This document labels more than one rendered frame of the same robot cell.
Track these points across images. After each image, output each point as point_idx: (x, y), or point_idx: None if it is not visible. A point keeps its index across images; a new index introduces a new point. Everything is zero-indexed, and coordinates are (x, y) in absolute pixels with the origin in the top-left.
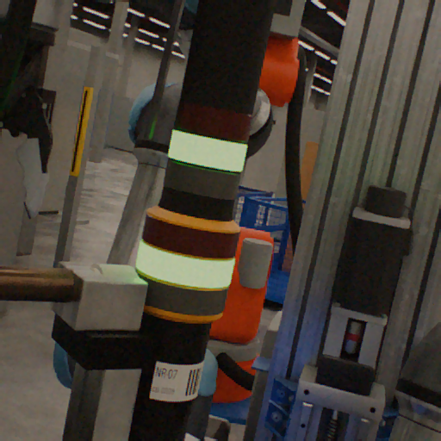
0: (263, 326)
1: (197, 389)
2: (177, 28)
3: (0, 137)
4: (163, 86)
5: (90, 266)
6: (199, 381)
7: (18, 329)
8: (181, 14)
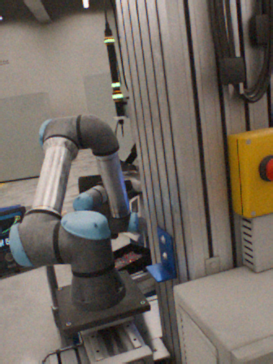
0: None
1: (115, 109)
2: (119, 73)
3: None
4: (119, 79)
5: None
6: (115, 108)
7: None
8: (119, 71)
